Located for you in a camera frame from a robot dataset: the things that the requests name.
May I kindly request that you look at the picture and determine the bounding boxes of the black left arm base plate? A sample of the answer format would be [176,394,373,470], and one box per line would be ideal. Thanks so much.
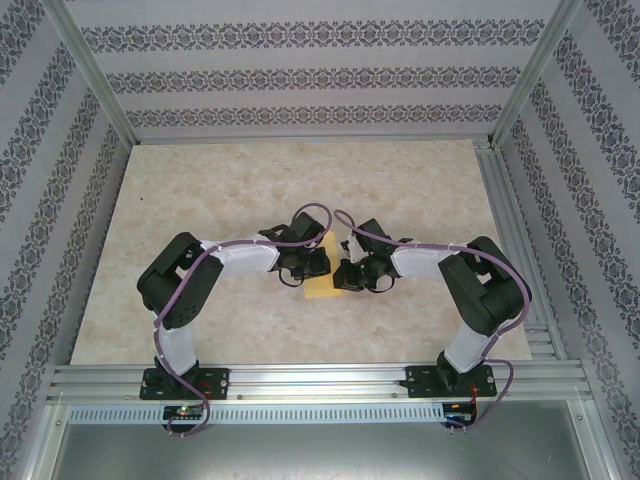
[138,367,231,402]

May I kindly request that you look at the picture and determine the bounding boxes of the aluminium side rail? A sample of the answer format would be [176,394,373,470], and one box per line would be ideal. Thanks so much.
[472,138,570,362]

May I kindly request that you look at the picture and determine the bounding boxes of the slotted grey cable duct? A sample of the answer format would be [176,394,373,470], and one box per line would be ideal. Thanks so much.
[67,403,447,425]

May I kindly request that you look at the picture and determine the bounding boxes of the yellow square paper sheet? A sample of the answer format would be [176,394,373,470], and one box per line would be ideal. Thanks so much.
[304,230,343,301]

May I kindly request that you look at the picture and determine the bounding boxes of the aluminium frame post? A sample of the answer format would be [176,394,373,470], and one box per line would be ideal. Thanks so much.
[42,0,140,147]
[487,0,585,149]

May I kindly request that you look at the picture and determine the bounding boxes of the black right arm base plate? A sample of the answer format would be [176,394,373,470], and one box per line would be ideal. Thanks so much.
[405,364,499,400]

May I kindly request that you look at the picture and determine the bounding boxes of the aluminium mounting rail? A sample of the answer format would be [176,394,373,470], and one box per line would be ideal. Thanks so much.
[47,362,597,404]

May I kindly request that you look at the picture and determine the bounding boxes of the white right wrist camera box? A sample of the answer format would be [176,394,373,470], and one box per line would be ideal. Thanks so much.
[340,236,365,264]

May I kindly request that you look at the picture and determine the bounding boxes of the circuit board with green light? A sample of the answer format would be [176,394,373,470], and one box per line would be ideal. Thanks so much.
[163,405,207,421]

